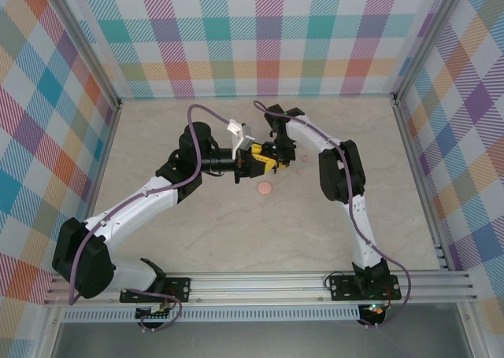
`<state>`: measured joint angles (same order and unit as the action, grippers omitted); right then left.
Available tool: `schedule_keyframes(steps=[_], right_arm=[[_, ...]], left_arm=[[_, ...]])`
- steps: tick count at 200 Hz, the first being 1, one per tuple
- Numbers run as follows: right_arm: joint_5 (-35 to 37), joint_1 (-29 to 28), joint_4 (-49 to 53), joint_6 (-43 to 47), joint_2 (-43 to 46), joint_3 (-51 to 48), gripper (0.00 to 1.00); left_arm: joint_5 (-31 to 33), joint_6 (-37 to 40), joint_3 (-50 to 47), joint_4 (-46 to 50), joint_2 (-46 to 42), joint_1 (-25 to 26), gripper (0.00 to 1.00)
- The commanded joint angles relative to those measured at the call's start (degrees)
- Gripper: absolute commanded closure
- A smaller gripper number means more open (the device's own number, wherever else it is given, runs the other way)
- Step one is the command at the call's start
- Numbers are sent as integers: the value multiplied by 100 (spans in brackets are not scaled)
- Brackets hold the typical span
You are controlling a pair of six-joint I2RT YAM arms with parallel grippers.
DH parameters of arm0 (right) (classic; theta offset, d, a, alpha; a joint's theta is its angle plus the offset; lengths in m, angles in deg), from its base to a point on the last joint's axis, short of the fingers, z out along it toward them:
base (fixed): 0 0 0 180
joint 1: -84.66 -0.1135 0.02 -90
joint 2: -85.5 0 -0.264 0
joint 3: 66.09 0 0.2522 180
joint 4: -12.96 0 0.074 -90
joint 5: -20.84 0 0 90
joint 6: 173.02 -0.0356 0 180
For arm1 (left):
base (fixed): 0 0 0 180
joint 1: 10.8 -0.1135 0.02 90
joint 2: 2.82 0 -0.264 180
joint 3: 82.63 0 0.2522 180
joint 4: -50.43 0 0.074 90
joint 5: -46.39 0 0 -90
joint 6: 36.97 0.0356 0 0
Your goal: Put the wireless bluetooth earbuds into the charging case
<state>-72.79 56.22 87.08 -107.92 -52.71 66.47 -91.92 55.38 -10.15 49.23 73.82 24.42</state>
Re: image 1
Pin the pink round earbud case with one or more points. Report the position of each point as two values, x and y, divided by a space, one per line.
265 187

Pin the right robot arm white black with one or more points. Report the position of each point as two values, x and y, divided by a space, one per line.
342 169

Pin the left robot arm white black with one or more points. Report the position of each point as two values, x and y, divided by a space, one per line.
130 212

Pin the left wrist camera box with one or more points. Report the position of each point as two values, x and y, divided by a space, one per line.
242 135

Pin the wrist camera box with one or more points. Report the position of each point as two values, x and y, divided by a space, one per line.
296 111
242 135

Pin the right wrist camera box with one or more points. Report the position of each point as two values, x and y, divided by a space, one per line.
296 111

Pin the aluminium table side rail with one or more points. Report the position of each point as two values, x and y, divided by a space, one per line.
103 161
412 157

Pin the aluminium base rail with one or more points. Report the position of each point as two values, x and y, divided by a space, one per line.
256 289

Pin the aluminium frame post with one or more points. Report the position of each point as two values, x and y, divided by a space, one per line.
82 47
427 39

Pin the aluminium frame leg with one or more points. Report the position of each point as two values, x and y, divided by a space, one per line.
464 314
49 334

